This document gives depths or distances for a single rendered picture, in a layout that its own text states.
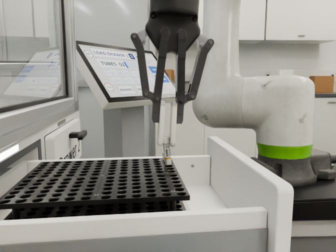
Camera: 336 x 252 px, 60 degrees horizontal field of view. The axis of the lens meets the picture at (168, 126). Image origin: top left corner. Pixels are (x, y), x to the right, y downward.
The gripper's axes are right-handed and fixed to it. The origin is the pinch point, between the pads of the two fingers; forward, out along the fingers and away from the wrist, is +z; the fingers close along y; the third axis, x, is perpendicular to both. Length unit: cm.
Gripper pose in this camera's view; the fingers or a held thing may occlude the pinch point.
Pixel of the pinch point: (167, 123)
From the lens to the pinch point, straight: 47.0
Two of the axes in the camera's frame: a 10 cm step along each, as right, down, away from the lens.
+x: -0.9, -1.5, 9.8
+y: 9.9, 0.5, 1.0
